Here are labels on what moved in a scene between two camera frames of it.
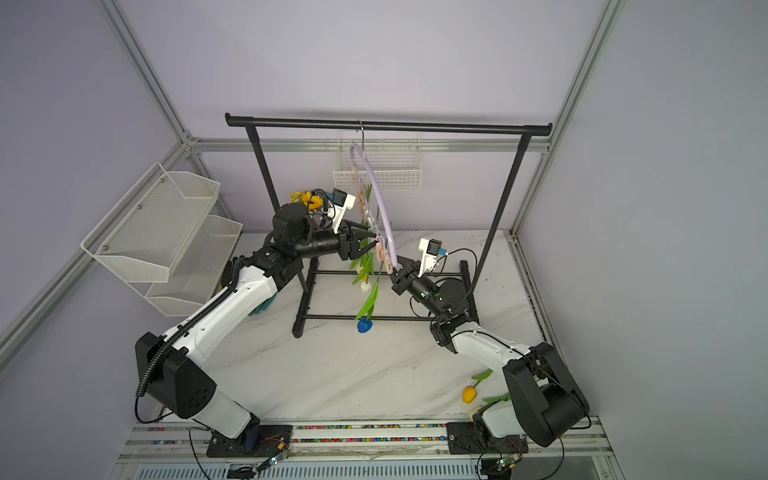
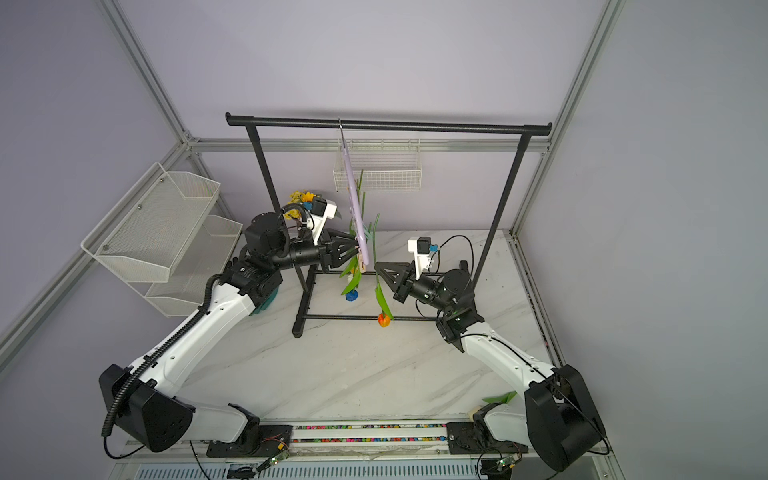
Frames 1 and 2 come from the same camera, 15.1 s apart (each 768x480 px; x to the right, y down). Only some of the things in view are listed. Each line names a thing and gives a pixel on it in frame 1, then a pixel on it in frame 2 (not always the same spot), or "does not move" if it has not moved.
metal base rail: (559, 449) does not move
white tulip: (364, 264) -> (357, 219)
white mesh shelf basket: (163, 240) does not move
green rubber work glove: (264, 306) does not move
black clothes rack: (304, 307) does not move
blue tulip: (365, 317) -> (351, 291)
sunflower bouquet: (313, 202) does not move
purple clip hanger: (373, 206) -> (355, 204)
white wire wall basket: (397, 164) does not move
